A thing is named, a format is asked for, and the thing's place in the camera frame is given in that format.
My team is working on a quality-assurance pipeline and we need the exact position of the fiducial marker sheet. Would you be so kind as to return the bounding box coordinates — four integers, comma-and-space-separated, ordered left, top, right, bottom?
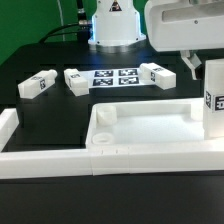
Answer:
81, 68, 142, 88

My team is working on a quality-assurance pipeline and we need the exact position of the black cable bundle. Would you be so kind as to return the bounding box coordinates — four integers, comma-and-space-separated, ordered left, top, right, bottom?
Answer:
38, 19, 93, 44

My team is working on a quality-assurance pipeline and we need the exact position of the white cable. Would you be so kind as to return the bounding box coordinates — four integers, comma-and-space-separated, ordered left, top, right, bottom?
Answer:
57, 0, 66, 42

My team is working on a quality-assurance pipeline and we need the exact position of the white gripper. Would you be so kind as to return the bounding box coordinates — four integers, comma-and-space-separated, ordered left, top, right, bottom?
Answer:
144, 0, 224, 80

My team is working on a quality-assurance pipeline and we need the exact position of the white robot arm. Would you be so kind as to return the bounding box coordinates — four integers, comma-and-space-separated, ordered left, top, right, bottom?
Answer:
88, 0, 224, 80

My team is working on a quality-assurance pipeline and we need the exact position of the white obstacle fence frame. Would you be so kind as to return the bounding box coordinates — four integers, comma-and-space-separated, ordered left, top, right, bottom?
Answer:
0, 109, 224, 179

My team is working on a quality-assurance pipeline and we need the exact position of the white desk top tray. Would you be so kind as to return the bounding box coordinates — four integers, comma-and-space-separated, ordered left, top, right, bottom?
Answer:
86, 98, 224, 151

